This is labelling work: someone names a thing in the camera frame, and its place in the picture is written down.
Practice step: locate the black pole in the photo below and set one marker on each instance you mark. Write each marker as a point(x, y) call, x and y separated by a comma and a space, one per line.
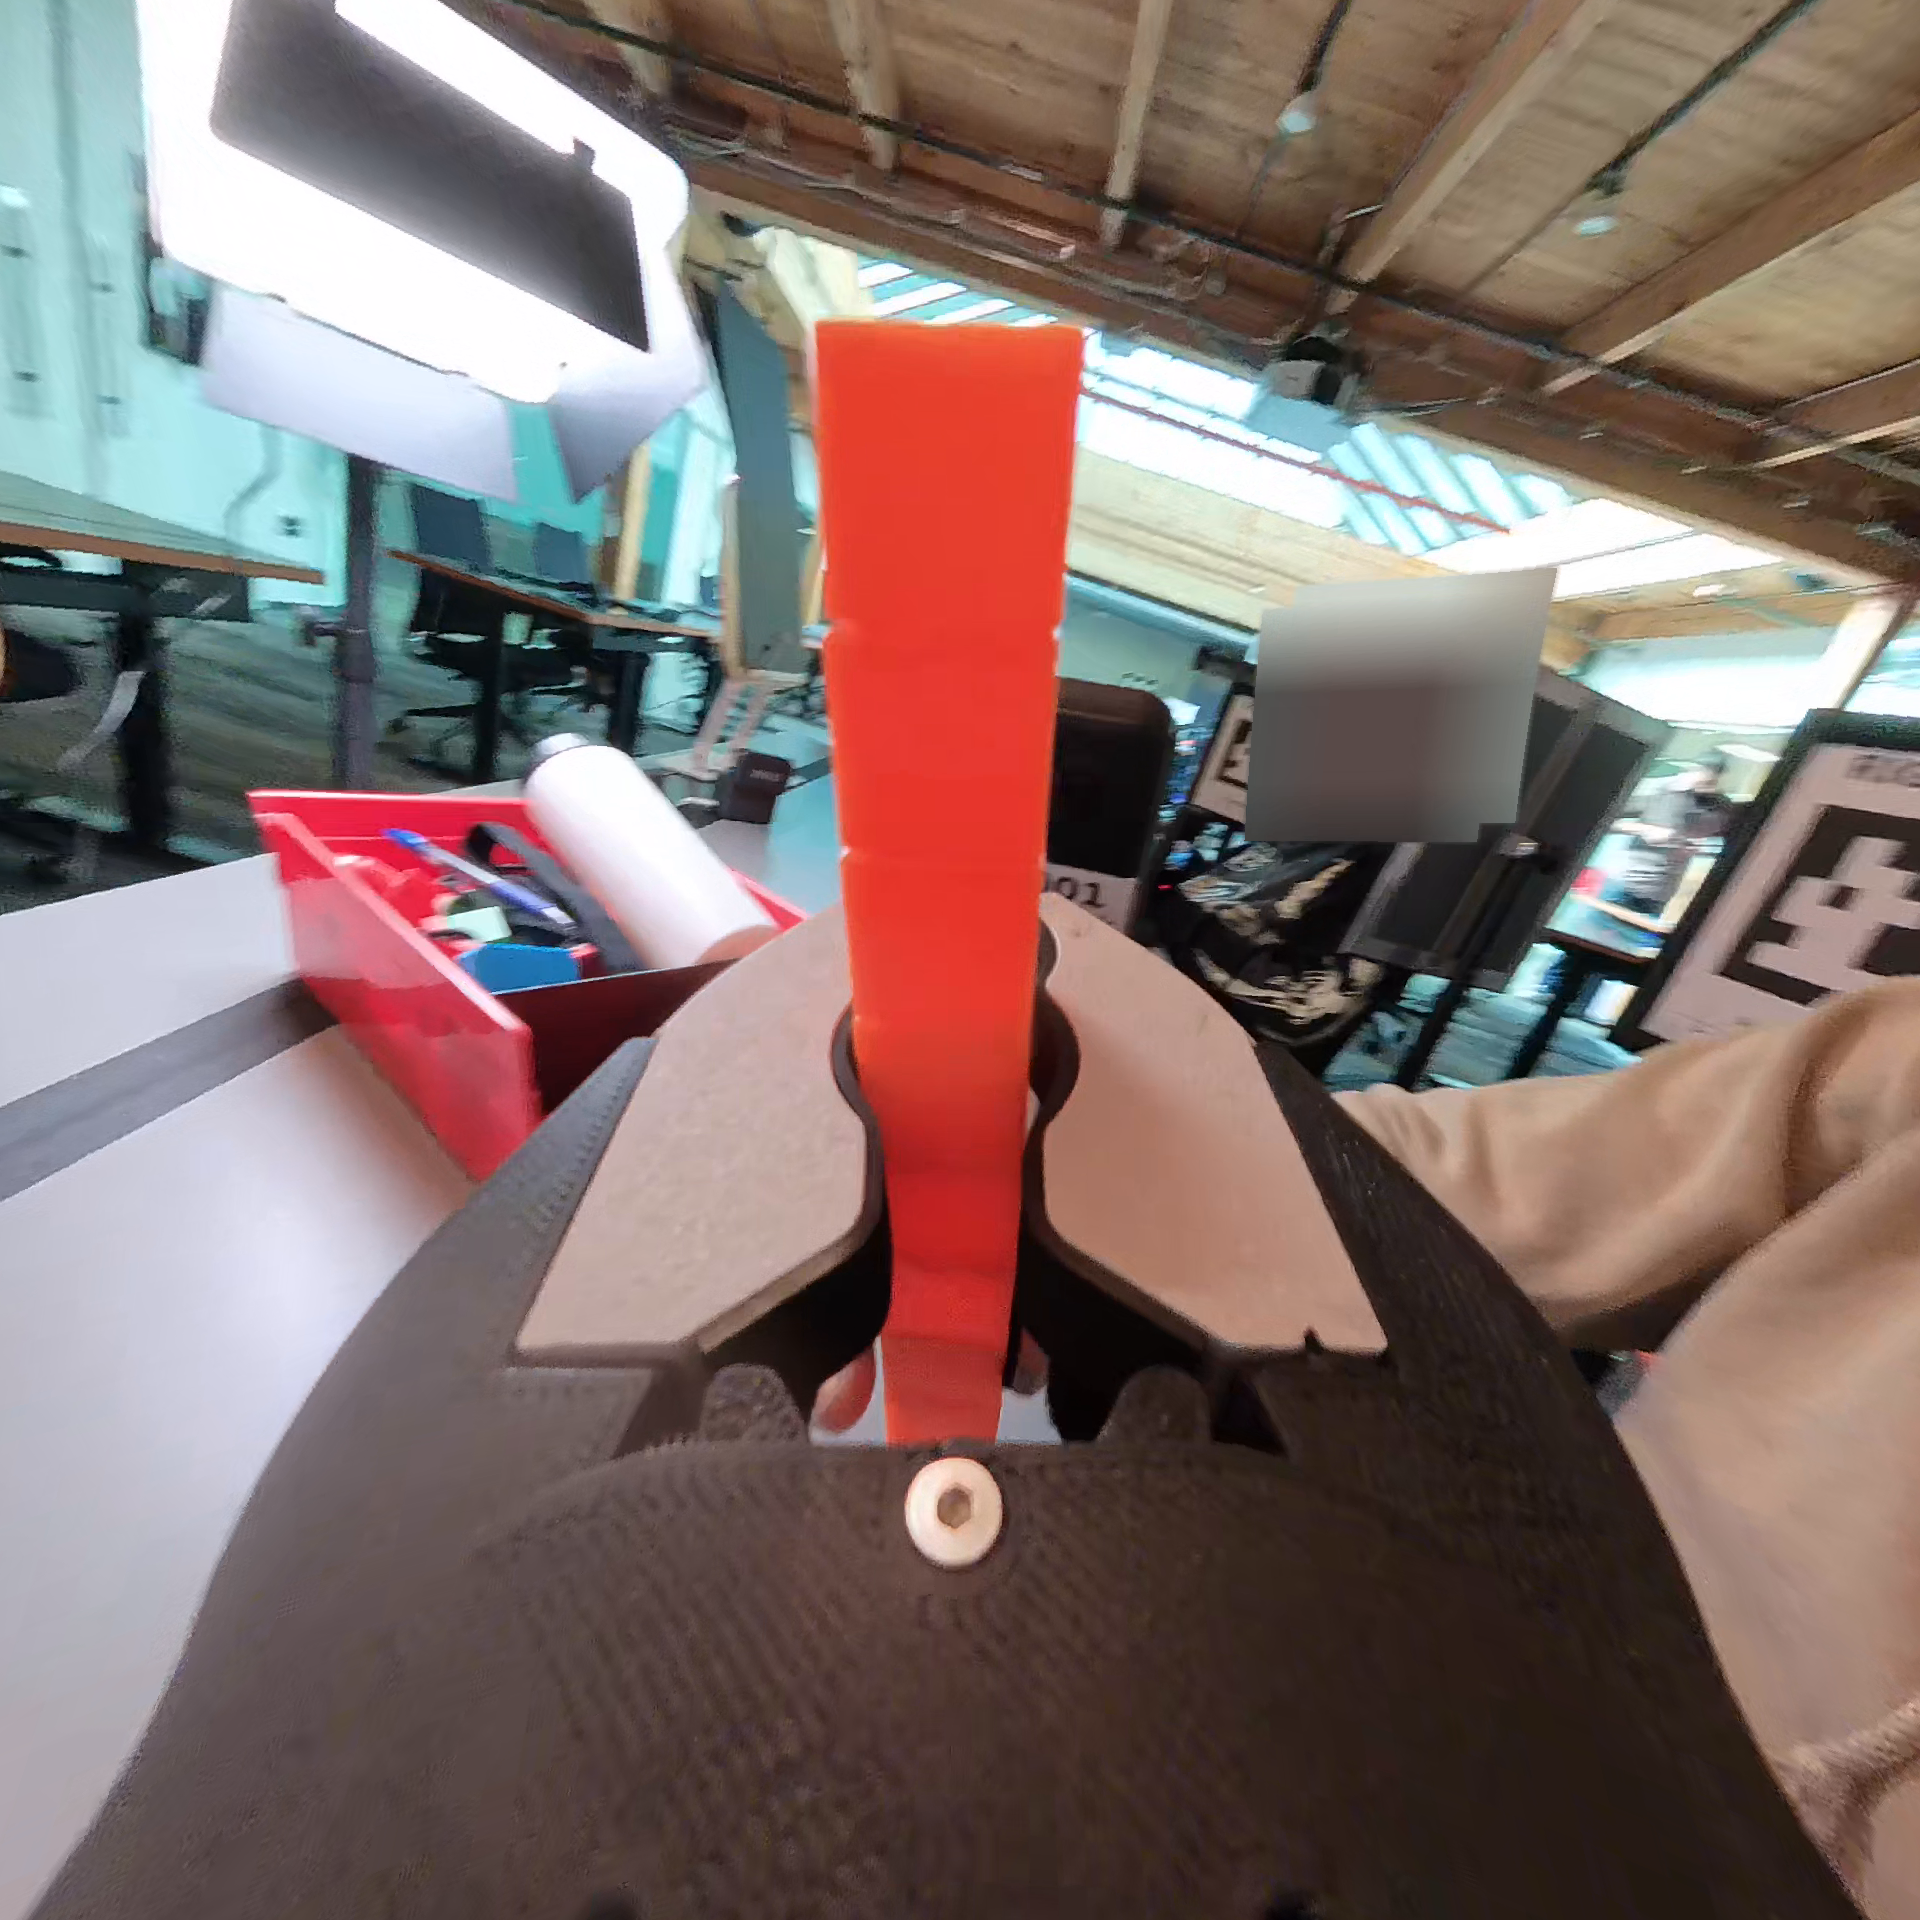
point(365, 629)

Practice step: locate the red plastic bin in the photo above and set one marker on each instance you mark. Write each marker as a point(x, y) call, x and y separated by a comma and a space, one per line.
point(405, 1036)

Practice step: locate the person's right forearm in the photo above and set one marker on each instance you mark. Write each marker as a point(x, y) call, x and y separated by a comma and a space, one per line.
point(1622, 1172)

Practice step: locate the black box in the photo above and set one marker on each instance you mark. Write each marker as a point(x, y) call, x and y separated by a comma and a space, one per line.
point(755, 784)

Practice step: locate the black bin divider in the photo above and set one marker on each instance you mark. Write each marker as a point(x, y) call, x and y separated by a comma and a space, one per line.
point(616, 1020)

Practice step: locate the white cylindrical bottle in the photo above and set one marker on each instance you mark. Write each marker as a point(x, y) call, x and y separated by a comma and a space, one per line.
point(645, 856)

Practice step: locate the green plastic piece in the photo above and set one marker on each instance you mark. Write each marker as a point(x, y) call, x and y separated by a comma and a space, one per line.
point(458, 922)

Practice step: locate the grey framed monitor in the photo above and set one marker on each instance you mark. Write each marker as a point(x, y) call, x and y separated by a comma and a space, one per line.
point(1425, 916)

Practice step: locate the orange segmented plastic bar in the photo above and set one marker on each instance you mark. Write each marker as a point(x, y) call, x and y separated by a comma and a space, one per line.
point(945, 675)

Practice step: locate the printed marker board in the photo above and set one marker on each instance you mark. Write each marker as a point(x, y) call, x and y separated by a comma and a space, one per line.
point(1231, 751)
point(1799, 902)

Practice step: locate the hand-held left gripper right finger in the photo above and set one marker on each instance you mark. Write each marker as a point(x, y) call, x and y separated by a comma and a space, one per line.
point(1200, 1186)

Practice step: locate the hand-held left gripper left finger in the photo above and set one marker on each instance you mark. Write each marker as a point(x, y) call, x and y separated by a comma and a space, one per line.
point(704, 1186)

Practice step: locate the blue ballpoint pen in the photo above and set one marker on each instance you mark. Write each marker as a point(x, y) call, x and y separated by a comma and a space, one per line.
point(481, 875)

